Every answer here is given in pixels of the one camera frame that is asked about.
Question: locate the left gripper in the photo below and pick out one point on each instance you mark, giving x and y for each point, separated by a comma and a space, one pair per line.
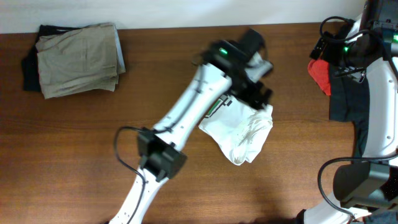
266, 96

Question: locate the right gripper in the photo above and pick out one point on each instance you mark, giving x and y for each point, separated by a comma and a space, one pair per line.
330, 53

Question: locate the white robot print t-shirt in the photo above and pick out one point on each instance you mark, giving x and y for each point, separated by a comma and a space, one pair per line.
239, 130

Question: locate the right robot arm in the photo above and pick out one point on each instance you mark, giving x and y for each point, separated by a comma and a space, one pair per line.
363, 75

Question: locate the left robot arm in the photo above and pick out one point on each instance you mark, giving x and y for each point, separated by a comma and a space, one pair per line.
224, 69

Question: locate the red garment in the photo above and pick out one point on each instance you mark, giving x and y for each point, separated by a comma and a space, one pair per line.
319, 71

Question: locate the black garment in pile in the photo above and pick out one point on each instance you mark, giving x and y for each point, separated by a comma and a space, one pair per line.
349, 102

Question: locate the folded light blue garment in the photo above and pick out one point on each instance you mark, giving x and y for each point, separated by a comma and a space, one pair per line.
121, 65

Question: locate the folded khaki trousers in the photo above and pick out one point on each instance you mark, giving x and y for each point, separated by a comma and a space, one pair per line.
77, 61

